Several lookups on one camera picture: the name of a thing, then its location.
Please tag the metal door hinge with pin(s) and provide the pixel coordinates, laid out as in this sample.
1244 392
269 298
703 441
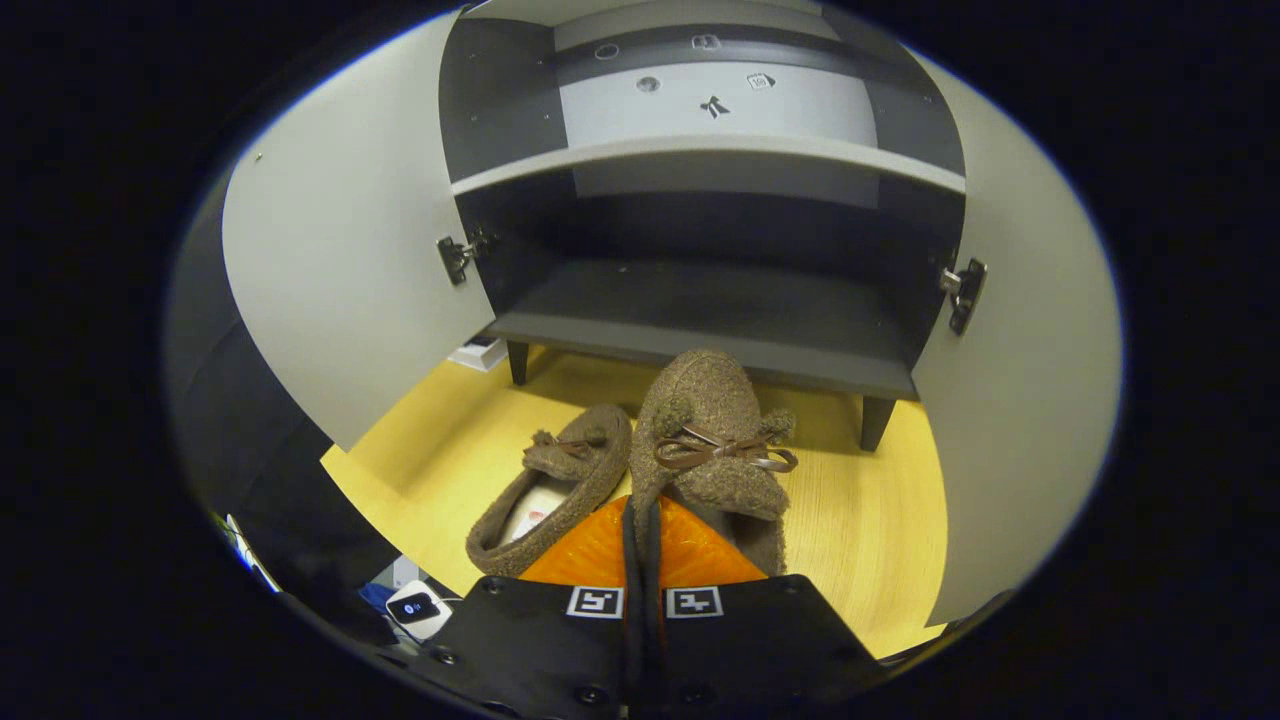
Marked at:
455 258
965 293

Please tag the grey cabinet door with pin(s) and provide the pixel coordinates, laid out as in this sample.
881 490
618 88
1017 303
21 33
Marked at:
1020 400
350 250

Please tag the grey shoe cabinet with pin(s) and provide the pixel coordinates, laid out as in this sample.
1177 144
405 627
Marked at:
700 310

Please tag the white device with screen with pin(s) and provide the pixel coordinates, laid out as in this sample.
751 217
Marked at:
415 608

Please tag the brown fuzzy shoe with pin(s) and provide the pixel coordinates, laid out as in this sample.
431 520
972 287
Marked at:
705 400
590 465

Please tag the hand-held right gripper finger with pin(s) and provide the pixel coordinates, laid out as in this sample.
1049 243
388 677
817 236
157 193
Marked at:
631 570
652 570

